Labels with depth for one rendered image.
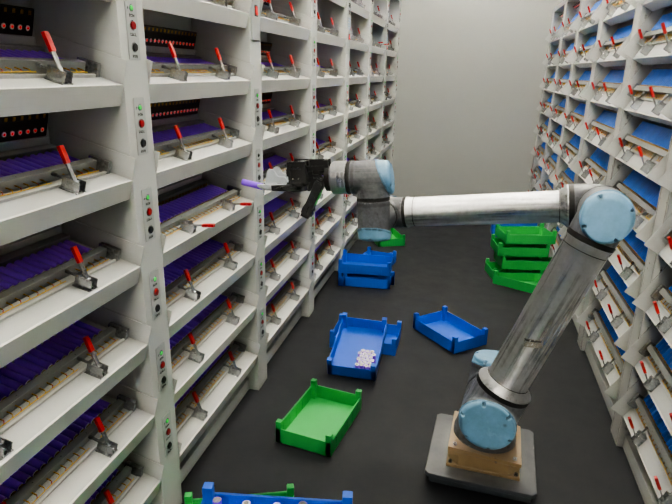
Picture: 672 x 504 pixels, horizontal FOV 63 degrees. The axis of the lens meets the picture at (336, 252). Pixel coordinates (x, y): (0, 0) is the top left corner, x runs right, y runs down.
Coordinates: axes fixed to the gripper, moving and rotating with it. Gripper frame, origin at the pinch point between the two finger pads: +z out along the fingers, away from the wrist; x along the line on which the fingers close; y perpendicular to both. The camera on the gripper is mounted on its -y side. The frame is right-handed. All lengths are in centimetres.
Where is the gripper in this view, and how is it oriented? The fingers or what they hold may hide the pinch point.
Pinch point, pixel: (263, 187)
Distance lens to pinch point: 159.0
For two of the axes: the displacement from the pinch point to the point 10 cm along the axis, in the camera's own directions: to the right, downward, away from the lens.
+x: -2.3, 2.8, -9.3
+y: -0.6, -9.6, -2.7
